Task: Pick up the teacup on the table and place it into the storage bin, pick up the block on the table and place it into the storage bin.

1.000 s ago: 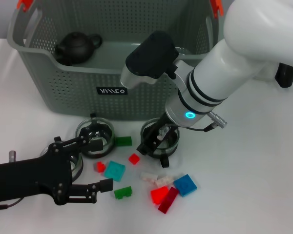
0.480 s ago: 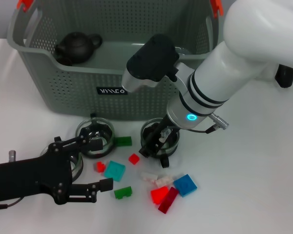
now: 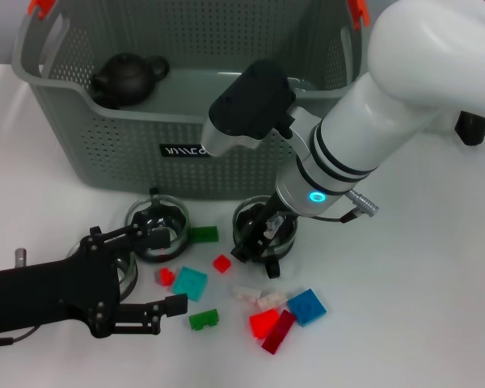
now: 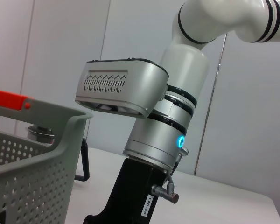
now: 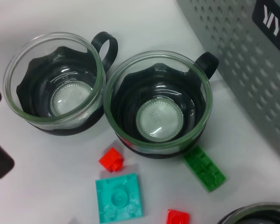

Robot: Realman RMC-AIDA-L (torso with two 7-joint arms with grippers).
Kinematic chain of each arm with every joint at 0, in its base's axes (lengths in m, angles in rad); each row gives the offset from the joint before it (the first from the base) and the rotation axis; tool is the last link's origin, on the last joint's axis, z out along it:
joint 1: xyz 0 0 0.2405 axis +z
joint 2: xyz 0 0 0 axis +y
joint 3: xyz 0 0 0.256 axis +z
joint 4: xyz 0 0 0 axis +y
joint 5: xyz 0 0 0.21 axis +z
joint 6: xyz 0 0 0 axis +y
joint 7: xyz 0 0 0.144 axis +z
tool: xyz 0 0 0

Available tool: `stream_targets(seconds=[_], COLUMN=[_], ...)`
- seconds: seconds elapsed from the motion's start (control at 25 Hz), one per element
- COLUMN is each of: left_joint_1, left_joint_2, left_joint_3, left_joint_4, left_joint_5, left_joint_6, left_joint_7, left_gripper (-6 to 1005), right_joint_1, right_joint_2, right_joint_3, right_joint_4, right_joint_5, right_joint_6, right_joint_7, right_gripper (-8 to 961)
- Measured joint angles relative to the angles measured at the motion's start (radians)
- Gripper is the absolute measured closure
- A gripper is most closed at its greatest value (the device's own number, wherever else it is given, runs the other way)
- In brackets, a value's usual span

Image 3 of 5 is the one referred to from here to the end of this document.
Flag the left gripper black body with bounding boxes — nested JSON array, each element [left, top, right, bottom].
[[0, 234, 121, 340]]

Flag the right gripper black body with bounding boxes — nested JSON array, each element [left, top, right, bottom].
[[245, 193, 299, 251]]

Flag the grey-green perforated storage bin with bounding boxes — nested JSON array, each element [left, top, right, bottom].
[[10, 0, 371, 201]]

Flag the right gripper silver plug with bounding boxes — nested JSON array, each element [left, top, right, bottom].
[[264, 216, 286, 239]]

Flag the teal square toy plate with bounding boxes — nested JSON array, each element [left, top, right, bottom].
[[170, 265, 209, 302]]

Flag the small red square brick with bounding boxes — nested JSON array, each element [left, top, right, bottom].
[[212, 253, 232, 275]]

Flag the green toy brick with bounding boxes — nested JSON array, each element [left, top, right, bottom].
[[189, 225, 219, 243], [188, 308, 220, 331]]

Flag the bright red toy brick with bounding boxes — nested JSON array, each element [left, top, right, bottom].
[[248, 307, 282, 340]]

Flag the blue square toy plate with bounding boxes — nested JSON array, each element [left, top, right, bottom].
[[285, 287, 327, 327]]

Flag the dark red flat brick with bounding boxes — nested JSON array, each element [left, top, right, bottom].
[[260, 309, 297, 356]]

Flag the black clay teapot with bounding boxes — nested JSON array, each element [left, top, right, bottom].
[[89, 52, 171, 111]]

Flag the glass coffee pot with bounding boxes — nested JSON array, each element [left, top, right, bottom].
[[454, 111, 485, 147]]

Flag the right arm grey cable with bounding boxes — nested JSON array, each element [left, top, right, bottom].
[[302, 188, 382, 223]]

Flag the orange bin handle clip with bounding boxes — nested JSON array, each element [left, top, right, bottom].
[[27, 0, 57, 19], [347, 0, 369, 32]]

